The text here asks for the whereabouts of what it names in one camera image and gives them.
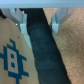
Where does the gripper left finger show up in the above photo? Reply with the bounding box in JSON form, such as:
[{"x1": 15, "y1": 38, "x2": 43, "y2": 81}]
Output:
[{"x1": 7, "y1": 7, "x2": 28, "y2": 35}]

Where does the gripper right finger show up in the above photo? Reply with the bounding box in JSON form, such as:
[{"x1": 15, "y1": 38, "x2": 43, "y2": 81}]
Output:
[{"x1": 49, "y1": 7, "x2": 70, "y2": 35}]

